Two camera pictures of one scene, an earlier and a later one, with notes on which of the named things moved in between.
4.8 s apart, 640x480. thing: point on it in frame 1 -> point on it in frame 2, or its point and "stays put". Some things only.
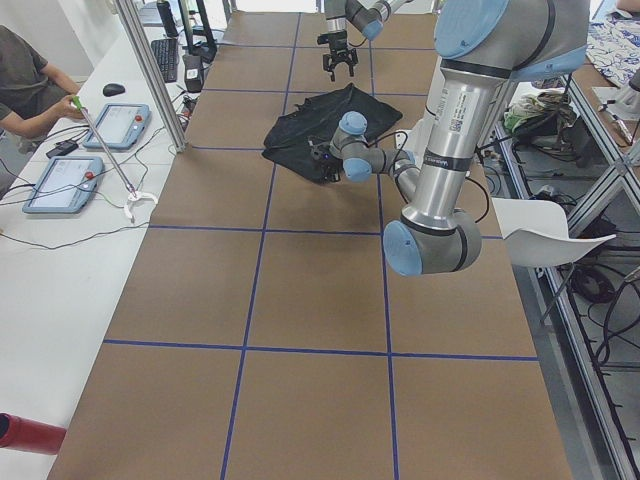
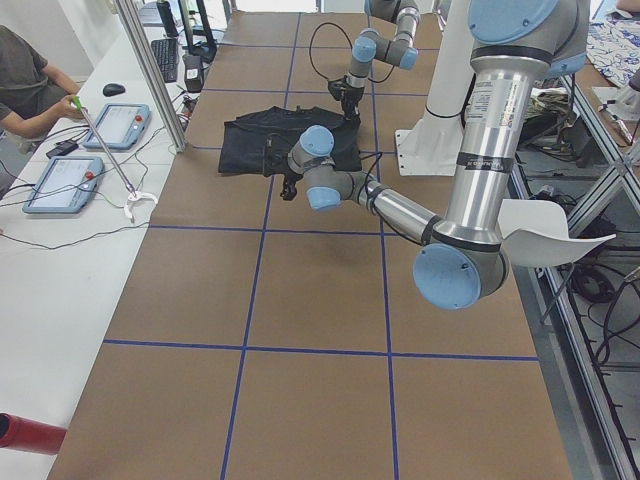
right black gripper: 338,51 -> 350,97
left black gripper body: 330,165 -> 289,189
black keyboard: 166,54 stays put
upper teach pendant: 120,126 stays put
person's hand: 66,109 stays put
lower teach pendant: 66,185 stays put
